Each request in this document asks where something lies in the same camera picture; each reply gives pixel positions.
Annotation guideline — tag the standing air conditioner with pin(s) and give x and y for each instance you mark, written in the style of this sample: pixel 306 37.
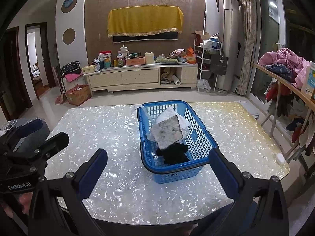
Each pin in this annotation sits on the standing air conditioner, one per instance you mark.
pixel 228 29

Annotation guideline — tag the pink blanket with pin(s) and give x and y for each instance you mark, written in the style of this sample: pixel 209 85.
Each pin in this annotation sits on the pink blanket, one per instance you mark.
pixel 285 56

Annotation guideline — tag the brown cardboard box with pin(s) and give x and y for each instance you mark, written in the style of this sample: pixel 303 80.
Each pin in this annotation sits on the brown cardboard box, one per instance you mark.
pixel 78 95

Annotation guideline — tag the broom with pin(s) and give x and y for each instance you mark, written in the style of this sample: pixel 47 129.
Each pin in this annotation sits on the broom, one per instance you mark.
pixel 59 98

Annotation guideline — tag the small white round device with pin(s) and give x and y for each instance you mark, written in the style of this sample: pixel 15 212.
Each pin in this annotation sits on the small white round device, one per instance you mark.
pixel 280 158

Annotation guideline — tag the dark clothes pile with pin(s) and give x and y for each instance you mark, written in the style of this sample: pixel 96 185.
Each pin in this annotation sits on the dark clothes pile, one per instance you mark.
pixel 70 67

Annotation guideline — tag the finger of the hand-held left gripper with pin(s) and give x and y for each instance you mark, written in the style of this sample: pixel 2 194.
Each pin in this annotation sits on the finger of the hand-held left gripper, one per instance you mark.
pixel 27 129
pixel 53 143

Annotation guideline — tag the white paper roll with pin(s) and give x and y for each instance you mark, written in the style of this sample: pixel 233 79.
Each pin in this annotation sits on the white paper roll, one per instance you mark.
pixel 176 80

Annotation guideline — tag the round brown wall disc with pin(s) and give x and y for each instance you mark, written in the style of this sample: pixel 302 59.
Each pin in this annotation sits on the round brown wall disc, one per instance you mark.
pixel 69 36

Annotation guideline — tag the grey patterned cloth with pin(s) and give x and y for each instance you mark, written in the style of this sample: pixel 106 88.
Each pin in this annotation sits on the grey patterned cloth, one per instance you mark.
pixel 167 132

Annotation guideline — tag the patterned snack bag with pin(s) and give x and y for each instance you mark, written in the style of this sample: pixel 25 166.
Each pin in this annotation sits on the patterned snack bag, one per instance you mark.
pixel 176 53

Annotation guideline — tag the round blue wall clock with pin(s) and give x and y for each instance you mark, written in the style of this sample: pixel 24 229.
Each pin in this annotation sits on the round blue wall clock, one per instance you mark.
pixel 69 4

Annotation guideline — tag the cream carton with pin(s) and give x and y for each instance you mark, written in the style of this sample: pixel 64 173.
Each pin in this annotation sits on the cream carton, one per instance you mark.
pixel 89 69

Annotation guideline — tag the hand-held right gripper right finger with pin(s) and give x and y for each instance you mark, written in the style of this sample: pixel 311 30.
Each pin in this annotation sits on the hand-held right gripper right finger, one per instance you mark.
pixel 226 174

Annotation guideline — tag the dark blue garment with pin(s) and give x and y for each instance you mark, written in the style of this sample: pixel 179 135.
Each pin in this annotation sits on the dark blue garment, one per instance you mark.
pixel 280 70

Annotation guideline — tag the green pad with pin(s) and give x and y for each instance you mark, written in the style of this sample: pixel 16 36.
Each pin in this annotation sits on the green pad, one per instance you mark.
pixel 166 60

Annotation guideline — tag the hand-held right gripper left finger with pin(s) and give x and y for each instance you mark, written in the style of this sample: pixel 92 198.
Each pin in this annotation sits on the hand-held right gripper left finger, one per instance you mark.
pixel 94 172

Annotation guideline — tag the patterned curtain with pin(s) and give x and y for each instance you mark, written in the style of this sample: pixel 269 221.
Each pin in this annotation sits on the patterned curtain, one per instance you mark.
pixel 246 41

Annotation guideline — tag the red and white bag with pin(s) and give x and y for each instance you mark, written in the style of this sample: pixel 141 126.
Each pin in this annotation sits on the red and white bag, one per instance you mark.
pixel 105 57

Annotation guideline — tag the open cardboard box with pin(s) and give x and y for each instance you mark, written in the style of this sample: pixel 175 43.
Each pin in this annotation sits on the open cardboard box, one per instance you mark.
pixel 200 35

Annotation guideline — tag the white towel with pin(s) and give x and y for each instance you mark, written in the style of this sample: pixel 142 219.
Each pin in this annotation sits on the white towel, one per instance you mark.
pixel 169 114

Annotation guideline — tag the person's left hand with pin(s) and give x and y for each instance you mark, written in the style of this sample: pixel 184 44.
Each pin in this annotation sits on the person's left hand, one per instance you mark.
pixel 23 202

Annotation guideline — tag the pink folded cloth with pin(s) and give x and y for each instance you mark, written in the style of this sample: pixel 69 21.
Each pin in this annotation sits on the pink folded cloth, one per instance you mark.
pixel 72 76

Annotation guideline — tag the white cup with straw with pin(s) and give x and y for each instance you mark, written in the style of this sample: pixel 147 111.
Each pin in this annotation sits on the white cup with straw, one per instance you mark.
pixel 124 51

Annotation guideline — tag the blue plastic basket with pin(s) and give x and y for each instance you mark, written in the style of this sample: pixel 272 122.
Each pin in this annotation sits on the blue plastic basket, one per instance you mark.
pixel 177 177

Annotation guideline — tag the black shopping bag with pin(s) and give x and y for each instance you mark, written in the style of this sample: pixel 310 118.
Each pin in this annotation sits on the black shopping bag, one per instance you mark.
pixel 218 65

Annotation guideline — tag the pink box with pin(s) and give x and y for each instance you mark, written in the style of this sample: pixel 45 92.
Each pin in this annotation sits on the pink box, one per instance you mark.
pixel 135 61

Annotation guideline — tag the white metal rack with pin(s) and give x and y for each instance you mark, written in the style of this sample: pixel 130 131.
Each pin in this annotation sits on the white metal rack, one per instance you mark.
pixel 203 61

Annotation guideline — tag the white and blue box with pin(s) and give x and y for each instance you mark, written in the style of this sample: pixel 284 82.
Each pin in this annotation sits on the white and blue box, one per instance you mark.
pixel 308 81

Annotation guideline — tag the grey covered chair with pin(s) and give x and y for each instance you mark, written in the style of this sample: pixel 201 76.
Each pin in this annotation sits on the grey covered chair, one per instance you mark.
pixel 34 132

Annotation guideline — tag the white plastic bag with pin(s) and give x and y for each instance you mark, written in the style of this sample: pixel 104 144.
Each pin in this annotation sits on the white plastic bag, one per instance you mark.
pixel 203 85

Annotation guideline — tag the white plastic jug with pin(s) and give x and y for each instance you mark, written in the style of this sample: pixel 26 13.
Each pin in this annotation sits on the white plastic jug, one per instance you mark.
pixel 149 58

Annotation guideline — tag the orange bag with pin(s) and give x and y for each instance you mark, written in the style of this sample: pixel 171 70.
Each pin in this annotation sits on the orange bag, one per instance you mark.
pixel 191 56

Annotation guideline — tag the black garment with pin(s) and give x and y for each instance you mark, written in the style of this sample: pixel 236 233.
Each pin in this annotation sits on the black garment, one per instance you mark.
pixel 174 153

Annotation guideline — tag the wooden drying rack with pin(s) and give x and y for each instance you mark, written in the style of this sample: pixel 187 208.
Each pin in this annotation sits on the wooden drying rack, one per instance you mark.
pixel 275 77

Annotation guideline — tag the cream television cabinet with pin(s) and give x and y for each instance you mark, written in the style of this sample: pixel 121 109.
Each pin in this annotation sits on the cream television cabinet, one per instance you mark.
pixel 137 77

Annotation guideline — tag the red hanging clothes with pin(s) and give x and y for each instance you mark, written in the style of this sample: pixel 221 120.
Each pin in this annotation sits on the red hanging clothes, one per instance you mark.
pixel 274 92

